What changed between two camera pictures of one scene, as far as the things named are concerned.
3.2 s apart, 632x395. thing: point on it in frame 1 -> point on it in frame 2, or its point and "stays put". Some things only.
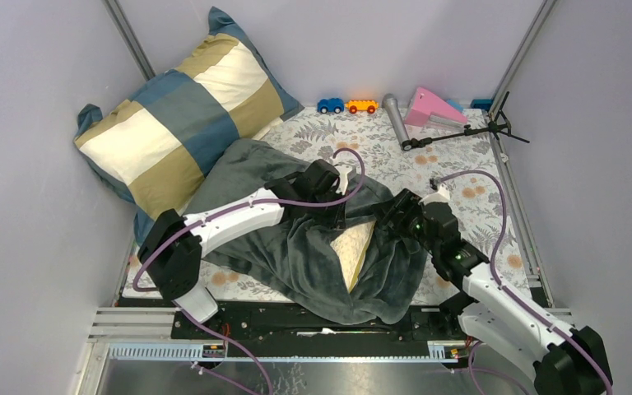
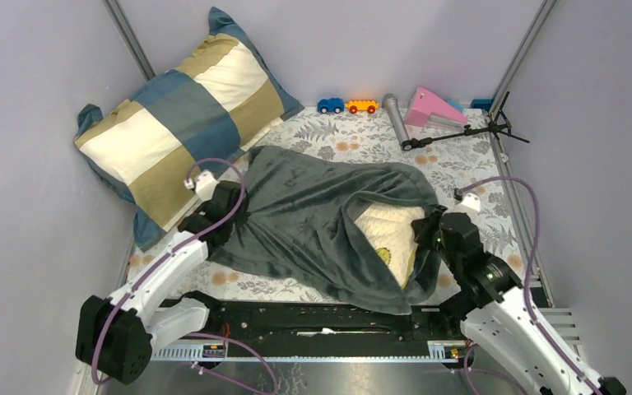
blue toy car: (334, 104) stays put
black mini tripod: (499, 125) stays put
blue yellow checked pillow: (149, 146) stays put
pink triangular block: (425, 104) stays put
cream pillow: (350, 246) -> (391, 231)
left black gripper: (337, 217) -> (240, 215)
